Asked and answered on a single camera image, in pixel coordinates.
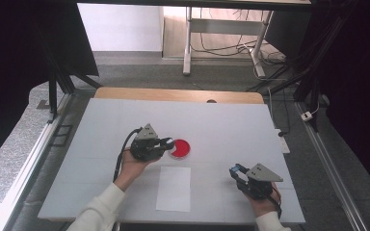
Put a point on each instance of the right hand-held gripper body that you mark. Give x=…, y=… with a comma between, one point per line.
x=257, y=187

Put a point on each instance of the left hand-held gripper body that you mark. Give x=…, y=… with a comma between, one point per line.
x=146, y=149

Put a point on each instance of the round red ink pad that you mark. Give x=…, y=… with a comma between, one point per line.
x=181, y=148

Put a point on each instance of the white paper sheet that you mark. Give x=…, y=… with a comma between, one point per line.
x=173, y=189

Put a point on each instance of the person's right hand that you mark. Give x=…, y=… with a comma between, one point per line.
x=265, y=207

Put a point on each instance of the person's left hand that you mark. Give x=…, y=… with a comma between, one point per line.
x=131, y=173

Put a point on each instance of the white table cover board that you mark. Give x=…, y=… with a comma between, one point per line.
x=189, y=115

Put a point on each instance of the white power strip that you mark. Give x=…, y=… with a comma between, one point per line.
x=283, y=142

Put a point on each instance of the small white adapter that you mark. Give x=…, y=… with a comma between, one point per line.
x=306, y=116

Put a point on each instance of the black metal stand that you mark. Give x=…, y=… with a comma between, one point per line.
x=311, y=64
x=53, y=93

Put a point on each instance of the black curtain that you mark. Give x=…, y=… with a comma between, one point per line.
x=359, y=80
x=13, y=64

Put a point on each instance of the aluminium floor rail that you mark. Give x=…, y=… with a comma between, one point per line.
x=29, y=166
x=330, y=166

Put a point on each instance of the white desk frame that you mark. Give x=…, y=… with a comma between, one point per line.
x=224, y=27

